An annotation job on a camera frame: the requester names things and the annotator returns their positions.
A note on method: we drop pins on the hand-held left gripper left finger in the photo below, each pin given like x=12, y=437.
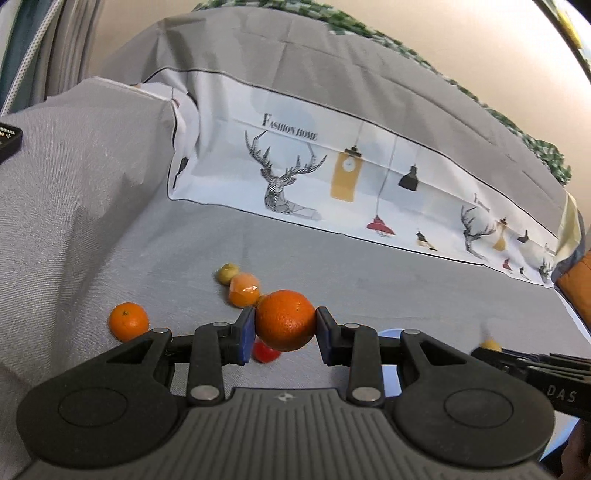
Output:
x=247, y=339

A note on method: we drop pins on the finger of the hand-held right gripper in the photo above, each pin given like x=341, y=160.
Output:
x=501, y=357

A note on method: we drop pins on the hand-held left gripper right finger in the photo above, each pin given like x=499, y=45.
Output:
x=323, y=339

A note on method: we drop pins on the small yellow fruit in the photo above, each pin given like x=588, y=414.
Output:
x=491, y=345

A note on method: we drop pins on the large orange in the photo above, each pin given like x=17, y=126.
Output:
x=285, y=321

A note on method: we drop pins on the plastic-wrapped orange fruit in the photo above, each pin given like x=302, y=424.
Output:
x=244, y=291

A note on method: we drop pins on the yellow-green fruit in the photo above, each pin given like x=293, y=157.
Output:
x=226, y=273

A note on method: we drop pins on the light blue plate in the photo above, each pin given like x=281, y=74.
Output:
x=390, y=381

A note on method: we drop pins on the red fruit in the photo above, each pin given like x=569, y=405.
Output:
x=265, y=353

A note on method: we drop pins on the orange-brown cushion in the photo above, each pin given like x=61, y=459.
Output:
x=577, y=284

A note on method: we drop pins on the small mandarin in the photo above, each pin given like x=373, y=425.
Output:
x=129, y=321

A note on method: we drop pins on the pale yellow cloth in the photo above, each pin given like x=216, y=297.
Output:
x=570, y=226

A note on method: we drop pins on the grey deer-print duvet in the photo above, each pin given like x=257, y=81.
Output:
x=323, y=152

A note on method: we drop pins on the grey bed sheet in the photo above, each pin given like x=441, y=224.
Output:
x=92, y=221

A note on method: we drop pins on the black electronic device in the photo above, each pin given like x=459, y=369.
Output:
x=8, y=139

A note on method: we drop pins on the yellow object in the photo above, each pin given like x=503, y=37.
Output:
x=569, y=21

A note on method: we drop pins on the grey curtain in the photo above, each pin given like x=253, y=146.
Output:
x=41, y=50

